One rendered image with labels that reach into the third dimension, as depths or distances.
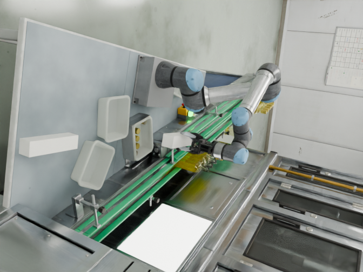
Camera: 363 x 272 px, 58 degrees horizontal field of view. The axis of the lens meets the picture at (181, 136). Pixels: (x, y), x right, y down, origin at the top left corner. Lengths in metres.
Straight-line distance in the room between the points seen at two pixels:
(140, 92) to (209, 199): 0.73
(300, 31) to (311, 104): 1.60
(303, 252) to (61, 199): 1.18
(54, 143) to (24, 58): 0.34
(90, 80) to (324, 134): 6.93
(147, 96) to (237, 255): 0.92
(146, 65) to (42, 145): 0.72
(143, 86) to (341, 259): 1.31
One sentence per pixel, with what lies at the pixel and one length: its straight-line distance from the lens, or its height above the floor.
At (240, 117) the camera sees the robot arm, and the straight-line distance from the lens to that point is 1.45.
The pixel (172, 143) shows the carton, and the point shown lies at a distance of 1.57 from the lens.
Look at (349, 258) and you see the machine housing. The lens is 1.85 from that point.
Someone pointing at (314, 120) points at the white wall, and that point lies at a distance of 7.99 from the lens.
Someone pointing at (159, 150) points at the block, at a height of 0.87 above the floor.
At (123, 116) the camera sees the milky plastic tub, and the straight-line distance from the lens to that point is 1.73.
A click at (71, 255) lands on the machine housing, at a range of 1.20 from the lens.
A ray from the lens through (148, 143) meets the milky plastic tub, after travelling 1.94.
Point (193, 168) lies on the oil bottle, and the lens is 1.99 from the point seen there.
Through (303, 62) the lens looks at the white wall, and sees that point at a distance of 7.68.
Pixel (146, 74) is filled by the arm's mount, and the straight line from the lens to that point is 1.80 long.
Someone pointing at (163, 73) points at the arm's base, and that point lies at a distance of 1.78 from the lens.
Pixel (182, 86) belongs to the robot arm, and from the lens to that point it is 1.75.
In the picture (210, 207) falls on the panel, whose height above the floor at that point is 1.25.
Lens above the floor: 1.85
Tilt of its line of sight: 27 degrees down
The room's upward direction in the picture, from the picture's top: 104 degrees clockwise
